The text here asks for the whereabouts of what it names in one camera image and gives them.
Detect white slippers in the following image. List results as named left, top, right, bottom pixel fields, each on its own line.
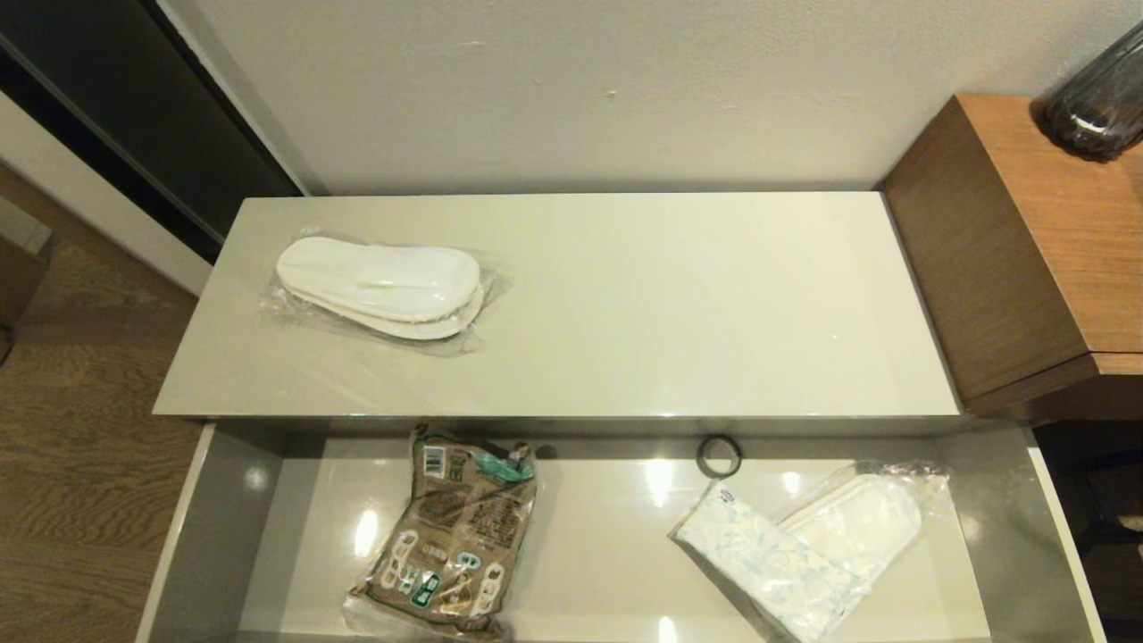
left=259, top=229, right=513, bottom=359
left=775, top=459, right=955, bottom=592

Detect white tissue pack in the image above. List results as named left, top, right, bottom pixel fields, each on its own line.
left=669, top=482, right=873, bottom=643

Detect brown paper clip package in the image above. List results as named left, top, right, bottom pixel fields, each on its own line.
left=344, top=426, right=540, bottom=640

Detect brown wooden side cabinet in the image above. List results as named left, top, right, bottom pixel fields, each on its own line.
left=880, top=93, right=1143, bottom=419

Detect dark door panel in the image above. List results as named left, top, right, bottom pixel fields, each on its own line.
left=0, top=0, right=306, bottom=265

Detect dark glass vase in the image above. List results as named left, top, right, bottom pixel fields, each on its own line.
left=1031, top=22, right=1143, bottom=163

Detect dark tape ring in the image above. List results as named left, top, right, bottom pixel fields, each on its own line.
left=697, top=434, right=745, bottom=481

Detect white door frame strip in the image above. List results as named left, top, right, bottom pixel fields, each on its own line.
left=0, top=89, right=215, bottom=297

